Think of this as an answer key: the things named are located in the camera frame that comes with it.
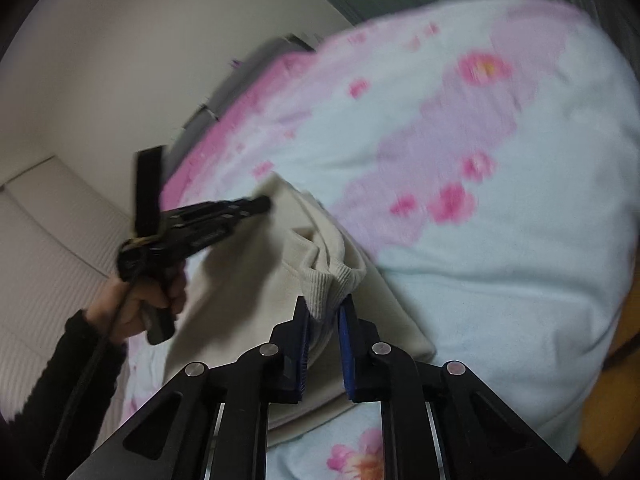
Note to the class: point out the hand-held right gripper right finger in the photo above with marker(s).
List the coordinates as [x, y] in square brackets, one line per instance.
[346, 350]

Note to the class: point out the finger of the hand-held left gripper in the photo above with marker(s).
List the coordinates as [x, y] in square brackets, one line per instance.
[235, 208]

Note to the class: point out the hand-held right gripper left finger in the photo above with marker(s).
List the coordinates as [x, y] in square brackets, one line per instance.
[300, 360]

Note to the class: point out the cream pants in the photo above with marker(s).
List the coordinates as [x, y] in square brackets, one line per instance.
[240, 300]

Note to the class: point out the person's left forearm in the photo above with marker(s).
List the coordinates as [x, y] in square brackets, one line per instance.
[55, 395]

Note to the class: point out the person's left hand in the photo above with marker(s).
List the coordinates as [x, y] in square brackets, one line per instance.
[107, 310]

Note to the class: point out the white ribbed wardrobe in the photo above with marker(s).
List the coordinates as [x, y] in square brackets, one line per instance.
[40, 220]

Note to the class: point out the pink floral bedsheet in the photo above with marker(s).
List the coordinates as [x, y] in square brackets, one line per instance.
[500, 260]

